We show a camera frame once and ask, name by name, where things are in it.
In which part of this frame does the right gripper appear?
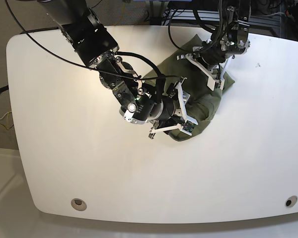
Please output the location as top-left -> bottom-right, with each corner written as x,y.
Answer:
148,77 -> 198,139

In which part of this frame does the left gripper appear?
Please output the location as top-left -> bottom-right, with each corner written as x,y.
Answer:
176,46 -> 232,81

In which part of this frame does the olive green T-shirt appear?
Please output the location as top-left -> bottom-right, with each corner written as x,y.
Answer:
143,34 -> 236,142

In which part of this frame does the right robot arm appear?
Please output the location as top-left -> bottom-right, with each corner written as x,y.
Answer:
39,0 -> 198,138

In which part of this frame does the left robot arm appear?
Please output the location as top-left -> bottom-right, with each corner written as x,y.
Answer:
172,0 -> 251,73

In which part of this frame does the right arm black looped cable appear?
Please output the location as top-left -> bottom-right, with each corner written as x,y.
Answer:
116,51 -> 164,105

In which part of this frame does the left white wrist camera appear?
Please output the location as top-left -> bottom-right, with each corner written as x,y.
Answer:
207,76 -> 225,91

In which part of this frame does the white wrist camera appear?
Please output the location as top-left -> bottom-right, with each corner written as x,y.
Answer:
179,121 -> 198,136
207,76 -> 225,91

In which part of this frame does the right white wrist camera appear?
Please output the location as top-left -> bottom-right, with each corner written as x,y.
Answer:
179,121 -> 198,136

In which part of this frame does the aluminium frame rail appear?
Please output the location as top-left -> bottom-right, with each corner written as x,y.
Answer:
166,9 -> 286,38

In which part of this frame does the yellow floor cable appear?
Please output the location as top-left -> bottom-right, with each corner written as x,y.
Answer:
115,3 -> 127,26

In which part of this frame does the left table cable grommet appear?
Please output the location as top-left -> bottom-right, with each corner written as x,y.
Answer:
71,198 -> 87,211

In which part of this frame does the table cable grommet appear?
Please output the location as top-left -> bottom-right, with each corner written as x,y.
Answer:
285,195 -> 298,208
71,198 -> 87,211

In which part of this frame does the right table cable grommet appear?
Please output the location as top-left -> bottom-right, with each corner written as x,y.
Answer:
285,195 -> 298,208

